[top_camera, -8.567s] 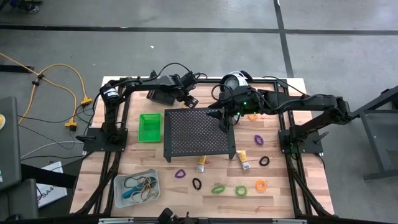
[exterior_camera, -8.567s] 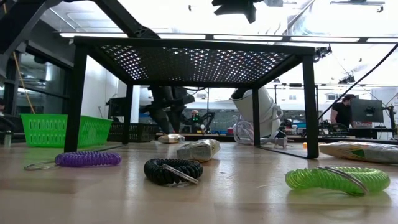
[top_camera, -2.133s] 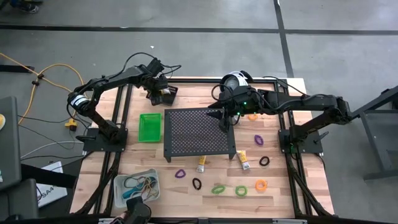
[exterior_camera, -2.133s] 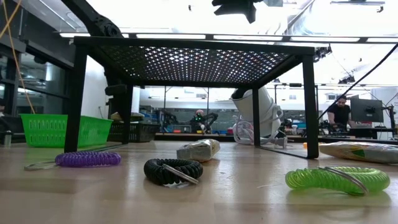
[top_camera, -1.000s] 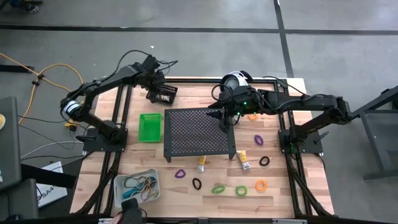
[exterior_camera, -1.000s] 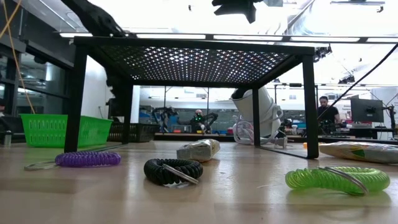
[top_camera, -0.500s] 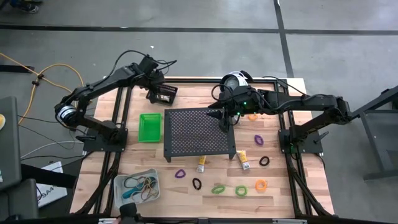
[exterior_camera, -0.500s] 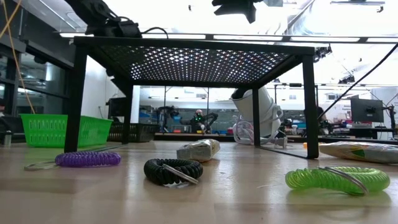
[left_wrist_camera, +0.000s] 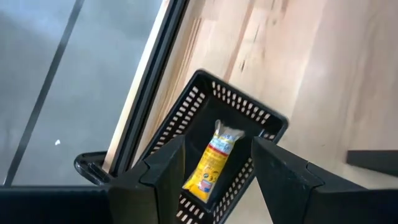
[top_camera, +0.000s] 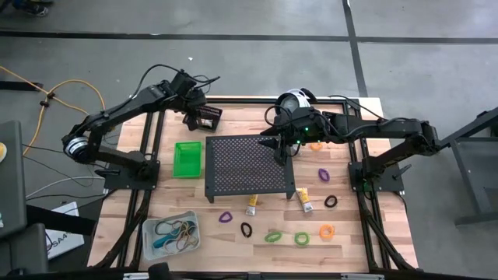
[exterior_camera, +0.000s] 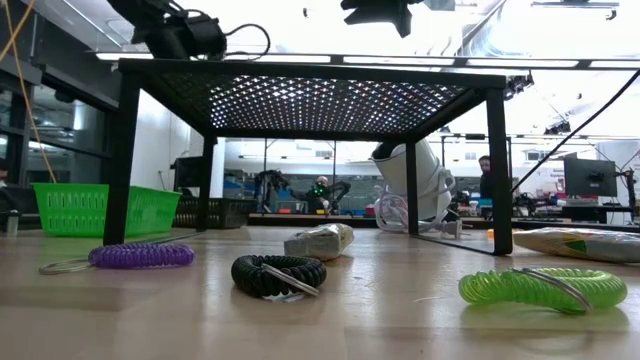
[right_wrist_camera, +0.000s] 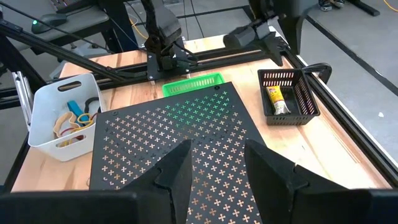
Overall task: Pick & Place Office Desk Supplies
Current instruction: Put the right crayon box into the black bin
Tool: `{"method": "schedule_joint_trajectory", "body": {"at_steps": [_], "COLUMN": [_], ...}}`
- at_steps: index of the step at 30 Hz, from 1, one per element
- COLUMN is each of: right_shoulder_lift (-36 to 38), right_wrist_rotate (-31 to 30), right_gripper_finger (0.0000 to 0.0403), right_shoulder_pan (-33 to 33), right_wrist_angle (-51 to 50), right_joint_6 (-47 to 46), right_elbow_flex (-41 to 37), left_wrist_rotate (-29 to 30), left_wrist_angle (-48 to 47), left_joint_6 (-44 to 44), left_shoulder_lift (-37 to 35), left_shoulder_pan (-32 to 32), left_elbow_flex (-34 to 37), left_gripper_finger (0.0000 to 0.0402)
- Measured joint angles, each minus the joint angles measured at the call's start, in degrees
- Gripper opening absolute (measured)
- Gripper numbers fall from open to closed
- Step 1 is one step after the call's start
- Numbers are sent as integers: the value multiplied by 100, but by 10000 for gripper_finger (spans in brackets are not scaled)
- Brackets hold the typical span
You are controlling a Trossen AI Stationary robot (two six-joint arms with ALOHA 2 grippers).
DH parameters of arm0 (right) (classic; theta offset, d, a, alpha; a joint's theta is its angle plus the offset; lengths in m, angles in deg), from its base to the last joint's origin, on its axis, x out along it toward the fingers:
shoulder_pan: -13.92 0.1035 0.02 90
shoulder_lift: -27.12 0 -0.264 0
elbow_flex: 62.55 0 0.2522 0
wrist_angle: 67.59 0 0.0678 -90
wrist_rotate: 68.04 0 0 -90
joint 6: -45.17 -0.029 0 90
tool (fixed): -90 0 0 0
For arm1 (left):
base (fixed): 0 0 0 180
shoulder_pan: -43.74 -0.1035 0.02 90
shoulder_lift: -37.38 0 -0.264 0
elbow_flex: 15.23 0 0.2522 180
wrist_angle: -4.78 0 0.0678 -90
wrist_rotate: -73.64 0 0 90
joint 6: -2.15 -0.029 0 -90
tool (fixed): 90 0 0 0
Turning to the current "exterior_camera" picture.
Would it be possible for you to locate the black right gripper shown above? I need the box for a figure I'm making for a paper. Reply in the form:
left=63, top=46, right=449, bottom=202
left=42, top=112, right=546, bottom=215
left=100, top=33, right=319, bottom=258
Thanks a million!
left=341, top=0, right=414, bottom=39

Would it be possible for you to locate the staples packet yellow green print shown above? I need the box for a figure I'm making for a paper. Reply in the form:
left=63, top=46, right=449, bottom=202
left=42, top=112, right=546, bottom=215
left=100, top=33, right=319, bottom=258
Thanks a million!
left=283, top=223, right=355, bottom=262

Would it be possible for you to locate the packet with yellow green print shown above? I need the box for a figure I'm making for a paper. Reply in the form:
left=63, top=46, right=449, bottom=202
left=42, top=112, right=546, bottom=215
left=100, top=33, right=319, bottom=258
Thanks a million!
left=512, top=227, right=640, bottom=265

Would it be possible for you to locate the purple coil wrist keychain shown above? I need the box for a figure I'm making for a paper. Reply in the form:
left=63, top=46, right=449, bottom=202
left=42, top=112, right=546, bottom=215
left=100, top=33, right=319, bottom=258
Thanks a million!
left=38, top=243, right=196, bottom=276

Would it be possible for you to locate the black perforated metal riser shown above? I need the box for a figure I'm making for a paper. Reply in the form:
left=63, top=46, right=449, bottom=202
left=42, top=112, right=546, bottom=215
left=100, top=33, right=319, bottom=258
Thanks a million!
left=102, top=58, right=515, bottom=256

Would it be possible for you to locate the white cylindrical appliance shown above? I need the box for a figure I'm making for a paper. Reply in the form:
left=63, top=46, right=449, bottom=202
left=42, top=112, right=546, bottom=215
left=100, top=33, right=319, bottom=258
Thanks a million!
left=370, top=139, right=454, bottom=224

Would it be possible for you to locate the person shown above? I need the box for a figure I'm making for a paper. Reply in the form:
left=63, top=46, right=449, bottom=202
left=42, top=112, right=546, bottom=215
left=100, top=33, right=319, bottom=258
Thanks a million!
left=477, top=154, right=494, bottom=201
left=305, top=174, right=337, bottom=214

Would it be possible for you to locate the long background table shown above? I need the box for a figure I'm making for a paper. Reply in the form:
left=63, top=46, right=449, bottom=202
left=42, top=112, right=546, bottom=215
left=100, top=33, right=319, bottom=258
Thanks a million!
left=249, top=212, right=640, bottom=232

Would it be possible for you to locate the black boxy monitor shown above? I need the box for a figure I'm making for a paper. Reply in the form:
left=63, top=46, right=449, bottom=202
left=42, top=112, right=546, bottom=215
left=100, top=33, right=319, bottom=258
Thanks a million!
left=172, top=156, right=207, bottom=194

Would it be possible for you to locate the black plastic basket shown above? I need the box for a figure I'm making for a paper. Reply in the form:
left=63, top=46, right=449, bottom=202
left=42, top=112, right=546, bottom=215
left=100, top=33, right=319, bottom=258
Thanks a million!
left=172, top=196, right=259, bottom=230

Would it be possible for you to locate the dark computer monitor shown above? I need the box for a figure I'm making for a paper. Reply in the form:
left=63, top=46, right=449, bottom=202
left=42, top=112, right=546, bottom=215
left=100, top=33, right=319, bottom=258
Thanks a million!
left=563, top=157, right=619, bottom=199

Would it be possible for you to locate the green plastic basket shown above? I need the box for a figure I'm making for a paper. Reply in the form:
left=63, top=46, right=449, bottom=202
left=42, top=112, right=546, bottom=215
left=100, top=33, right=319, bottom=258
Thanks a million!
left=32, top=182, right=182, bottom=238

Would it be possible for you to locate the overhead frame light bar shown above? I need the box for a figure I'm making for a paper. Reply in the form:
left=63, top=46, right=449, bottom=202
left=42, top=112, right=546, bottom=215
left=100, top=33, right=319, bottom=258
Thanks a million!
left=94, top=51, right=640, bottom=71

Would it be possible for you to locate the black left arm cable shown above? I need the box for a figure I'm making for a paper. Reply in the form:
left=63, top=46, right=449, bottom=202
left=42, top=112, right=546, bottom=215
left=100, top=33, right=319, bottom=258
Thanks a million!
left=223, top=22, right=272, bottom=62

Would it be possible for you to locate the white coiled power cable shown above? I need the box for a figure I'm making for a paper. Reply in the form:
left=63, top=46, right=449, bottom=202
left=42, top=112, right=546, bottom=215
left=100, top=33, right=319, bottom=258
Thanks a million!
left=373, top=167, right=464, bottom=239

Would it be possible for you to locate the black hanging cable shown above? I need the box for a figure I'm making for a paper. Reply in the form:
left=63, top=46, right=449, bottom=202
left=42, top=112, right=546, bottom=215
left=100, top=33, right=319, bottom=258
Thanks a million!
left=509, top=68, right=640, bottom=195

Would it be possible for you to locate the black coil wrist keychain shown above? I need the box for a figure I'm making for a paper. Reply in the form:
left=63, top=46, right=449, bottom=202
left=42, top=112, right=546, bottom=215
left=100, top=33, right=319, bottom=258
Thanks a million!
left=230, top=254, right=328, bottom=300

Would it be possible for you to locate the green coil wrist keychain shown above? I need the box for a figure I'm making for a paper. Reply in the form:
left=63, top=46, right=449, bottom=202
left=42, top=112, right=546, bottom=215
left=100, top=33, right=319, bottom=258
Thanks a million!
left=458, top=267, right=629, bottom=316

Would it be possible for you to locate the yellow cable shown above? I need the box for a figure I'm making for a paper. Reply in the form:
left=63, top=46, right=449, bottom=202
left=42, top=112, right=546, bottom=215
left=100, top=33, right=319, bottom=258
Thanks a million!
left=0, top=0, right=59, bottom=184

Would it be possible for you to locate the small grey metal post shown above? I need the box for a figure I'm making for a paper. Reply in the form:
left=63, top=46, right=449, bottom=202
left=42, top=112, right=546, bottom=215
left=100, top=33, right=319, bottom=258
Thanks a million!
left=4, top=209, right=21, bottom=237

